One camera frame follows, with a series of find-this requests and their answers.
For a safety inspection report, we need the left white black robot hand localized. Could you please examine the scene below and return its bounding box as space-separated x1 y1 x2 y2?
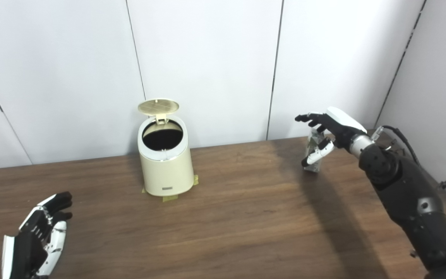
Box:
1 191 73 279

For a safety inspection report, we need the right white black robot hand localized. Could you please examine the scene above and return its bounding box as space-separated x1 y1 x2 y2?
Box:
295 107 367 168

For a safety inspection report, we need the green white milk carton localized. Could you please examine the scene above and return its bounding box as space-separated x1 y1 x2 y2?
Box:
304 129 326 174

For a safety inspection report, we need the cream-colored bin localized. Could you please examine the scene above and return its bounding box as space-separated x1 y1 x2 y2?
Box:
137 115 194 197

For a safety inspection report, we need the round cream bin lid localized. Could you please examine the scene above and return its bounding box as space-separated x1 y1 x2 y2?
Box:
137 98 180 124

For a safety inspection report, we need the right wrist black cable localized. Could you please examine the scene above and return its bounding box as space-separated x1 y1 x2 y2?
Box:
372 125 421 165

